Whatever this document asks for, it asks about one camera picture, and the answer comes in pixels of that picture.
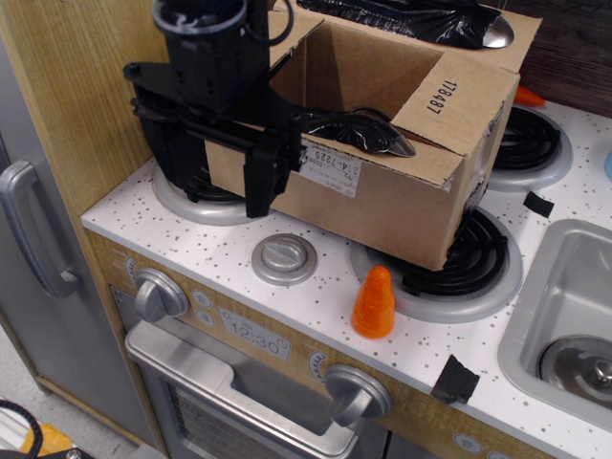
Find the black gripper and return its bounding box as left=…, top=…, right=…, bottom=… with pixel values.
left=123, top=1, right=304, bottom=218

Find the brown cardboard box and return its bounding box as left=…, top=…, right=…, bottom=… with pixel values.
left=203, top=0, right=544, bottom=273

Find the front left stove burner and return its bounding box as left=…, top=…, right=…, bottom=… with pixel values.
left=152, top=164, right=258, bottom=227

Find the stove burner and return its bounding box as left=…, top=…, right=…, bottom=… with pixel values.
left=350, top=208, right=523, bottom=324
left=489, top=105, right=573, bottom=192
left=152, top=164, right=258, bottom=227

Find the silver round stovetop knob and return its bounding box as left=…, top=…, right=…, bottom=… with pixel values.
left=251, top=233, right=317, bottom=286

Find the spoon taped on front flap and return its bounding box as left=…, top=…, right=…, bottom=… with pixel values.
left=302, top=109, right=416, bottom=158

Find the spoon taped on flap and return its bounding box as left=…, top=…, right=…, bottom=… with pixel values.
left=297, top=0, right=514, bottom=50
left=302, top=109, right=416, bottom=158

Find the left silver oven knob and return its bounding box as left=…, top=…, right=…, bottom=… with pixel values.
left=134, top=268, right=189, bottom=323

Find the silver oven knob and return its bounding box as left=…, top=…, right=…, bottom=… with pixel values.
left=134, top=268, right=189, bottom=323
left=324, top=364, right=392, bottom=426

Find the orange toy carrot cone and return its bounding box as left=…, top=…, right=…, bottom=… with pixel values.
left=351, top=265, right=395, bottom=339

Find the grey toy fridge door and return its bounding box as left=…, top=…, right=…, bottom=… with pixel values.
left=1, top=53, right=163, bottom=448

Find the right silver oven knob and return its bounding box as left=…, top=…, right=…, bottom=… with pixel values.
left=324, top=364, right=392, bottom=426

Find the front right stove burner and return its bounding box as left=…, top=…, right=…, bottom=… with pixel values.
left=350, top=208, right=523, bottom=324

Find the spoon taped on back flap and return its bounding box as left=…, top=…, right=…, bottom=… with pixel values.
left=297, top=0, right=514, bottom=50

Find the orange carrot behind box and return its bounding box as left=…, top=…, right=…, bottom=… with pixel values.
left=514, top=85, right=546, bottom=107

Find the black tape piece back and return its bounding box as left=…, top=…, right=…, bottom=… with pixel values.
left=523, top=191, right=555, bottom=218

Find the black tape piece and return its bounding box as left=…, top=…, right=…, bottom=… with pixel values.
left=523, top=191, right=555, bottom=218
left=430, top=355, right=480, bottom=404

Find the back right stove burner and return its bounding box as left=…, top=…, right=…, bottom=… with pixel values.
left=489, top=105, right=573, bottom=192

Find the black tape piece front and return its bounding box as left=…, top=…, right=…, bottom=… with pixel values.
left=430, top=355, right=480, bottom=404

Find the orange object on floor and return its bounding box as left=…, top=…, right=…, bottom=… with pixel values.
left=19, top=424, right=73, bottom=457

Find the grey toy sink basin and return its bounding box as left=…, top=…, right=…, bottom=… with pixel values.
left=498, top=219, right=611, bottom=429

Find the light blue object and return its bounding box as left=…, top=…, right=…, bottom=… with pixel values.
left=603, top=152, right=612, bottom=181

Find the silver oven door handle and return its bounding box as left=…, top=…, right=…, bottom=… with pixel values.
left=125, top=321, right=363, bottom=458

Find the grey fridge door handle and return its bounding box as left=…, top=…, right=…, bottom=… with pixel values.
left=1, top=160, right=80, bottom=299

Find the black cable on floor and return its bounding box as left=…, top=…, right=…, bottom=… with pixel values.
left=0, top=399, right=47, bottom=455

